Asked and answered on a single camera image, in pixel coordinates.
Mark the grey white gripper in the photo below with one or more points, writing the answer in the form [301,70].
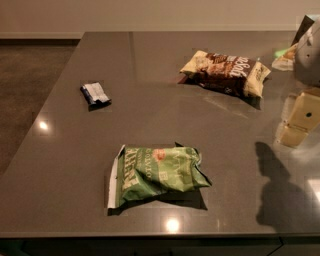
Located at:
[308,60]

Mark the brown chip bag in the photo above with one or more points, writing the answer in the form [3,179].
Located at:
[233,75]

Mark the yellowish snack bag at edge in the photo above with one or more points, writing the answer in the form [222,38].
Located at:
[285,59]

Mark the blue white rxbar wrapper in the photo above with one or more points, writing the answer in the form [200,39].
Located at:
[94,94]

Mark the green chip bag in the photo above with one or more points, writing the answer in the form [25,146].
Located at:
[140,173]

